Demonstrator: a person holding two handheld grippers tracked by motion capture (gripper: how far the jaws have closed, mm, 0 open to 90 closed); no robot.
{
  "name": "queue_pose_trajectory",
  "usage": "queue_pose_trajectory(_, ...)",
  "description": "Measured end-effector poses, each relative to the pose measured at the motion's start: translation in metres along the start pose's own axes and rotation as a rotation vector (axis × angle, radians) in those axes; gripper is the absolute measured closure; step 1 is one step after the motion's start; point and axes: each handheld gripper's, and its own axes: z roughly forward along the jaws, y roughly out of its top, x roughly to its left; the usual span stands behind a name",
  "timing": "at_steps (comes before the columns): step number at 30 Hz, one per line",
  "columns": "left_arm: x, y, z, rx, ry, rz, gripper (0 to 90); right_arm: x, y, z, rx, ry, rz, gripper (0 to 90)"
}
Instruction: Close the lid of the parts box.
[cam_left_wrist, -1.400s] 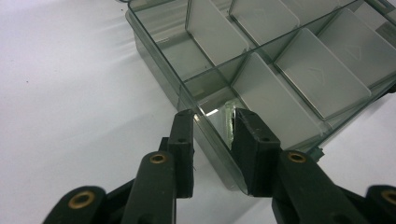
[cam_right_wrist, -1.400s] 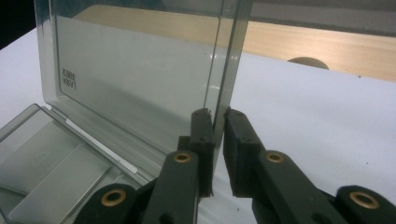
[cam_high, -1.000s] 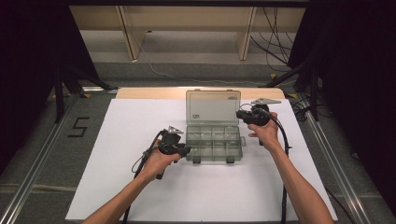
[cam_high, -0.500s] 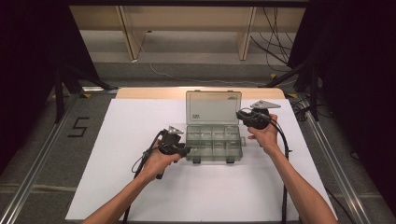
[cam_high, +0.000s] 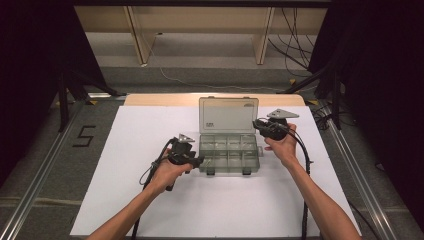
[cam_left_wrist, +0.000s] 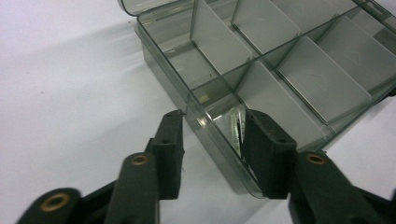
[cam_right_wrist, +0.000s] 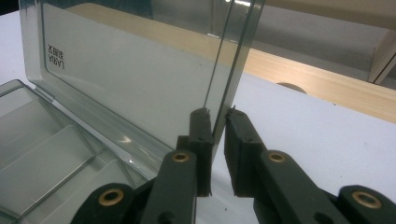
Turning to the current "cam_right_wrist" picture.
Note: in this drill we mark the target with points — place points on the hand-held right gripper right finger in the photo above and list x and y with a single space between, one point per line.
243 155

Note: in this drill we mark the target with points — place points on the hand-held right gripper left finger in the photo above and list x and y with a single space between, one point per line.
199 155

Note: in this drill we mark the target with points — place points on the transparent grey compartment box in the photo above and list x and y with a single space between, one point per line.
124 87

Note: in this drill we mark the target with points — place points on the black curtain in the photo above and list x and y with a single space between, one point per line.
7 5

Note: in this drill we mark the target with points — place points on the light wooden table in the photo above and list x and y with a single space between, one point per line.
327 90

